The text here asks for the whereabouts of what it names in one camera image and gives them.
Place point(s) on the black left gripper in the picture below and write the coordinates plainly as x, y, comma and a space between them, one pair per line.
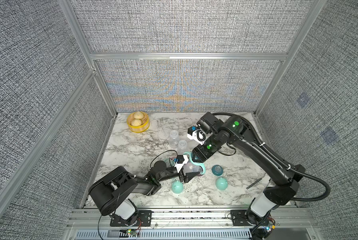
187, 177

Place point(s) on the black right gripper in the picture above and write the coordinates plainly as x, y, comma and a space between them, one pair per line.
200, 152

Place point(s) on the clear bottle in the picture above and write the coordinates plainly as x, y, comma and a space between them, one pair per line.
192, 168
182, 147
173, 140

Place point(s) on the mint cap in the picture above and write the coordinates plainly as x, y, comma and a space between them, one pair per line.
222, 184
177, 187

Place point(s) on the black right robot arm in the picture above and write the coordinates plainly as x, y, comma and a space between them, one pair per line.
240, 133

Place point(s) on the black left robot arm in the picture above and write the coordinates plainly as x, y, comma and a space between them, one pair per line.
110, 193

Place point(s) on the teal nipple collar upper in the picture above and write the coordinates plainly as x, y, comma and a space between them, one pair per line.
217, 170

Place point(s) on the yellow bamboo steamer basket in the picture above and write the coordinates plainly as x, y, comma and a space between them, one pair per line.
139, 129

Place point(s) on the lower steamed bun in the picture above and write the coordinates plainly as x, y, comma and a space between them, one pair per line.
136, 122

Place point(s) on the steamed bun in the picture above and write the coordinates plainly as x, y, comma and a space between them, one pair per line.
138, 115
136, 122

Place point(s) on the upper steamed bun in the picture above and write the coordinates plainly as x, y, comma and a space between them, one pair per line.
138, 115

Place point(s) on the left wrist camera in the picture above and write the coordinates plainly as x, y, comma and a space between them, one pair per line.
180, 161

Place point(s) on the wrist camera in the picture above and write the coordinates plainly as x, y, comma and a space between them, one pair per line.
196, 133
180, 161

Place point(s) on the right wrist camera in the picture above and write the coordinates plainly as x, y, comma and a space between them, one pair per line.
196, 133

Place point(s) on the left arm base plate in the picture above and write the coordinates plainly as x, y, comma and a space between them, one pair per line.
138, 219

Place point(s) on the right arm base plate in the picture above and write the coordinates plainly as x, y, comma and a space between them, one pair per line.
239, 219

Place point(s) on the aluminium front rail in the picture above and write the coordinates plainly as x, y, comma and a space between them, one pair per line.
194, 223

